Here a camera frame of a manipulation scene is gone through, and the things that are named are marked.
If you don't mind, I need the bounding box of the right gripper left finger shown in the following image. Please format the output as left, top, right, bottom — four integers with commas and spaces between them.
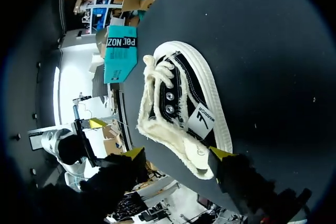
79, 146, 149, 219

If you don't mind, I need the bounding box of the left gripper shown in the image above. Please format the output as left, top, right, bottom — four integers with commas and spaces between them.
57, 118, 108, 168

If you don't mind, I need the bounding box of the black and white canvas shoe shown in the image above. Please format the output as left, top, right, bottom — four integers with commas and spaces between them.
135, 40, 234, 181

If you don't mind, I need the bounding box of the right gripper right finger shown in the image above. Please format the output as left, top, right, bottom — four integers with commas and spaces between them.
207, 146, 313, 224

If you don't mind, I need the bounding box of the teal box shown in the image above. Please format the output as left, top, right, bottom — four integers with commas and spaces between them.
102, 25, 139, 84

